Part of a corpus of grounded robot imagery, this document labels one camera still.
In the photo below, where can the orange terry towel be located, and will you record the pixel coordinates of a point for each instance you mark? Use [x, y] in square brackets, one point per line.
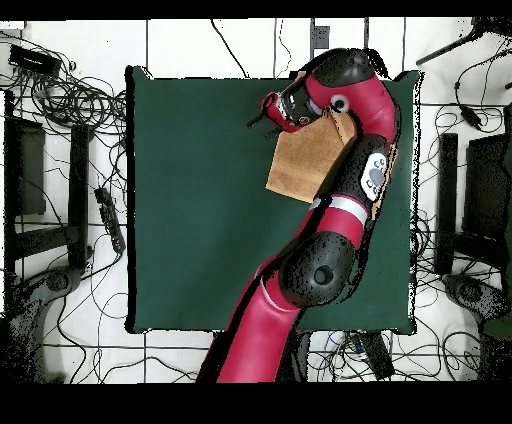
[304, 160]

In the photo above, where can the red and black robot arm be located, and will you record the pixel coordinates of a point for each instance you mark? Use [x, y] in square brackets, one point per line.
[260, 332]

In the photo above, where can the dark green table cloth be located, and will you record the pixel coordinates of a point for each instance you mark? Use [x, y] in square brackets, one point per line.
[192, 200]

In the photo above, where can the black power strip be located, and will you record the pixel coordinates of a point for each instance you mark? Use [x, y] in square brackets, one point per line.
[108, 216]

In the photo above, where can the black tripod leg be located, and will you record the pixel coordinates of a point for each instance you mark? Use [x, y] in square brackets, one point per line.
[448, 50]

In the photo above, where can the black power adapter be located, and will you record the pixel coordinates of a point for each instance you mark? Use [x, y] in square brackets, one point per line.
[470, 116]

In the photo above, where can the black electronics box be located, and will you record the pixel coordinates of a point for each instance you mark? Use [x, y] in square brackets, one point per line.
[34, 60]

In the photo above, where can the black power brick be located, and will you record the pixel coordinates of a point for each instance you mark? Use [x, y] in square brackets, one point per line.
[378, 356]

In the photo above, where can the grey chair base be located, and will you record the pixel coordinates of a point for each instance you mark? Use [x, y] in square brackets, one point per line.
[60, 280]
[468, 290]

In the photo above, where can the green object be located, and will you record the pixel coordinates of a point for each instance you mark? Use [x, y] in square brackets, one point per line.
[500, 328]

